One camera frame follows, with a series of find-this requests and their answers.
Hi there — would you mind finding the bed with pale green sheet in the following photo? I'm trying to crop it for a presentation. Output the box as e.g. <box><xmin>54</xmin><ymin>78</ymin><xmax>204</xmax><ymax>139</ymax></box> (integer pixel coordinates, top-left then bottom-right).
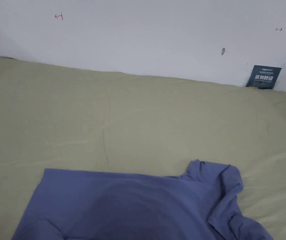
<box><xmin>0</xmin><ymin>56</ymin><xmax>286</xmax><ymax>240</ymax></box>

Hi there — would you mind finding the blue shirt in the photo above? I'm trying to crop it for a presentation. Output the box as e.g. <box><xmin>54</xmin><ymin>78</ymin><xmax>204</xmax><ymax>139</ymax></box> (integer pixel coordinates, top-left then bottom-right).
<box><xmin>11</xmin><ymin>159</ymin><xmax>275</xmax><ymax>240</ymax></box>

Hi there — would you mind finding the dark blue printed card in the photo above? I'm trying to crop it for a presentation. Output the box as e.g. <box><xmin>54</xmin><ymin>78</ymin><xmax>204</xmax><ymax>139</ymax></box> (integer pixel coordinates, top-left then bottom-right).
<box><xmin>245</xmin><ymin>65</ymin><xmax>283</xmax><ymax>90</ymax></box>

